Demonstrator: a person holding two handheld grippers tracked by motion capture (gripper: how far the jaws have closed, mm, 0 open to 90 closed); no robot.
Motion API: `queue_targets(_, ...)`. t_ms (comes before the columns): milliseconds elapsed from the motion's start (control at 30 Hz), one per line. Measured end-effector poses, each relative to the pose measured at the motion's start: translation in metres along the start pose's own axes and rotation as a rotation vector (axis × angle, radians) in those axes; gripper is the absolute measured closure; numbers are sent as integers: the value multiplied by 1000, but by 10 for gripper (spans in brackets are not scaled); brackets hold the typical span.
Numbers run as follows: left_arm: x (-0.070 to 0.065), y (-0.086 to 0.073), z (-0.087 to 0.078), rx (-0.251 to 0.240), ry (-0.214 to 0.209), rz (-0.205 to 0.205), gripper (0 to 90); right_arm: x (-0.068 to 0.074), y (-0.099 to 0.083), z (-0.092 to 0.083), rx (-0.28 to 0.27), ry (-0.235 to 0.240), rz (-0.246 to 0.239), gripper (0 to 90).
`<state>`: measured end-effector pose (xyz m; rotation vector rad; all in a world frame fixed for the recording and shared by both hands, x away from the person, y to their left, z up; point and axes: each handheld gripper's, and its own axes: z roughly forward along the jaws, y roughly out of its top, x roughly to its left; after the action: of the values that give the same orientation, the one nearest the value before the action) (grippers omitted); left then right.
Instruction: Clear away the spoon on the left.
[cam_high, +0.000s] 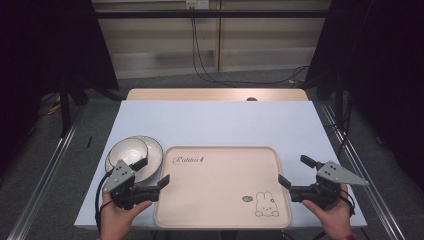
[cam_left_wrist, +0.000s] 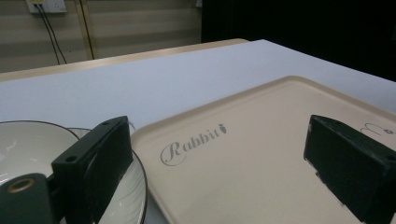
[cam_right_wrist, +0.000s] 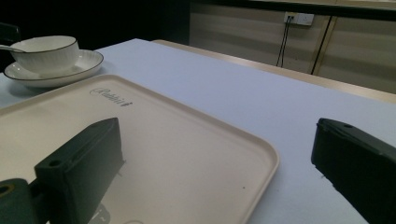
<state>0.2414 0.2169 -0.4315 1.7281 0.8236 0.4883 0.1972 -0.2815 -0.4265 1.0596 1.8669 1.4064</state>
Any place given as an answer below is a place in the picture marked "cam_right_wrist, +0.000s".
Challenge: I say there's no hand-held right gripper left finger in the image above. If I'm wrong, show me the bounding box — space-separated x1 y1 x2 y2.
34 117 126 224

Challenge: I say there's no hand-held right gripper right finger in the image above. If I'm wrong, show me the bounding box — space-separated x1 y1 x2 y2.
310 118 396 224

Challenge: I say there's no white ribbed plate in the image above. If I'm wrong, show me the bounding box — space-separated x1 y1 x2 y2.
3 49 105 89

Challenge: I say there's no beige plastic tray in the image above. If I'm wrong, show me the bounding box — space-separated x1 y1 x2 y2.
0 74 280 224

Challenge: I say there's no white ribbed bowl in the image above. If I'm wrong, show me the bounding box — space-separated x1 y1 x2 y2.
9 35 80 76

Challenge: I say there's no metal spoon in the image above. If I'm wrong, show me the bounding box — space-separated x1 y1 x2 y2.
0 44 26 54

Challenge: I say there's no black cable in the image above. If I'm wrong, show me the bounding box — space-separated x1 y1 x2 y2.
276 16 294 68

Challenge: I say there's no white wall socket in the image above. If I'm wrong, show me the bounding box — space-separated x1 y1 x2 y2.
283 11 315 27

